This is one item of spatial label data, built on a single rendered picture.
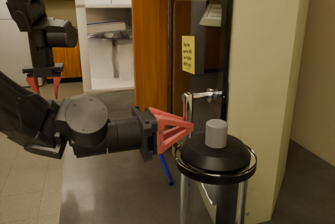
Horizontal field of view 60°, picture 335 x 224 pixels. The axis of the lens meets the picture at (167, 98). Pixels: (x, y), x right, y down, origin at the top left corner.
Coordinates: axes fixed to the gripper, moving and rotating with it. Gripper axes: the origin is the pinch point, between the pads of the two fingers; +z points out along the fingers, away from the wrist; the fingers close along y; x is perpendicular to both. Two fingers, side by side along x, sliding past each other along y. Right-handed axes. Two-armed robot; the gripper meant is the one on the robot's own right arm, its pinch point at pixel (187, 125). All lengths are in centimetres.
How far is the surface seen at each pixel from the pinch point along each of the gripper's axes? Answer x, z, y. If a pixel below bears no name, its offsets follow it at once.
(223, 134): -5.2, -1.0, -15.5
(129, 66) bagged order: 13, 10, 122
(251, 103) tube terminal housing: -5.0, 9.3, -5.4
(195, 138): -3.4, -3.3, -12.0
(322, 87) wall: 2, 49, 19
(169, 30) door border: -15.0, 4.6, 25.5
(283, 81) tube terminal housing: -8.3, 15.4, -5.5
